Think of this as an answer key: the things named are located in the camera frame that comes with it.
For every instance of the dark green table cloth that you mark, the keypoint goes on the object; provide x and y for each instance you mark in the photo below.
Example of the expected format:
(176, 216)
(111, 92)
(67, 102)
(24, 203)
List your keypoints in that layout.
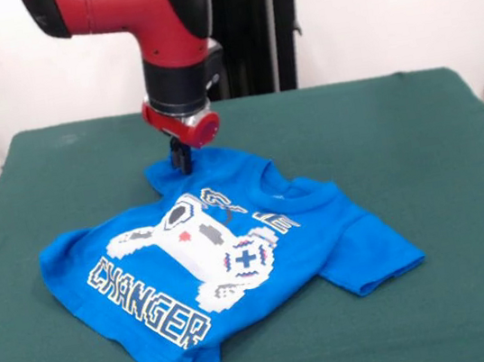
(424, 299)

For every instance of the blue printed shirt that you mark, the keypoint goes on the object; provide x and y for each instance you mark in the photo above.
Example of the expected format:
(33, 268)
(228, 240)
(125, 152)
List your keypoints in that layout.
(322, 232)

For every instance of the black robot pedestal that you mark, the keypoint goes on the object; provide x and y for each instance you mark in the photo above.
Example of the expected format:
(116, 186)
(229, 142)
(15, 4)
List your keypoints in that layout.
(260, 28)

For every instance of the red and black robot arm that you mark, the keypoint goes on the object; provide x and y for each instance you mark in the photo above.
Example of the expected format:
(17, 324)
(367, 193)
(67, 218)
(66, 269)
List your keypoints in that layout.
(146, 27)

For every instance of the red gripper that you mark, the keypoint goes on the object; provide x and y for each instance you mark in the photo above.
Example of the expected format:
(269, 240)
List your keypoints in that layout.
(184, 128)

